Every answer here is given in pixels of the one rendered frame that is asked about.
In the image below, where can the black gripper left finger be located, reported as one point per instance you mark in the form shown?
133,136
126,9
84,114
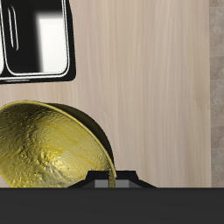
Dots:
99,176

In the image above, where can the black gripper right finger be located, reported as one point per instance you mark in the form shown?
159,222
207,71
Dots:
127,176

